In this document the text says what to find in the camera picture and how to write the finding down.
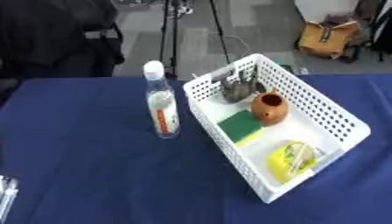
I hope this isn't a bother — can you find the clear plastic water bottle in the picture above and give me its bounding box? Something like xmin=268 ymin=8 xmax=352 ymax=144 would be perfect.
xmin=142 ymin=59 xmax=183 ymax=140

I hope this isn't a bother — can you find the green and yellow sponge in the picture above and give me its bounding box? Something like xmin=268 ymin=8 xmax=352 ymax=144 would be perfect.
xmin=215 ymin=109 xmax=267 ymax=148

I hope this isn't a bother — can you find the brown clay teapot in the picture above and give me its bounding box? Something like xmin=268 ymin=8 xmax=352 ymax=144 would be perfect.
xmin=249 ymin=87 xmax=291 ymax=127

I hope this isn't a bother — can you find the black tripod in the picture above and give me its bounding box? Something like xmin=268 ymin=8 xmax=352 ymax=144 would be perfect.
xmin=157 ymin=0 xmax=233 ymax=77

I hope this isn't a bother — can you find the white perforated plastic basket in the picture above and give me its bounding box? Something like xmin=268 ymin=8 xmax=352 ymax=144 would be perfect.
xmin=182 ymin=52 xmax=373 ymax=205

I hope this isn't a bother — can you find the yellow packaged item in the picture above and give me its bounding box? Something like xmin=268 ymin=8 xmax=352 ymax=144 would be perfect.
xmin=266 ymin=141 xmax=322 ymax=185

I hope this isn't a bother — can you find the yellow backpack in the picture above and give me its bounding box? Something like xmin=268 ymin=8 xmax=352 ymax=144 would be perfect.
xmin=295 ymin=14 xmax=361 ymax=60

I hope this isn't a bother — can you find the black office chair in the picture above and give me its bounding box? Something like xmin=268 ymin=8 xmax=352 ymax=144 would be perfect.
xmin=0 ymin=0 xmax=126 ymax=100

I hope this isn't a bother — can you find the black bag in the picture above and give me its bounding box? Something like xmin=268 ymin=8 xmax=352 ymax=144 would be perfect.
xmin=350 ymin=0 xmax=392 ymax=63

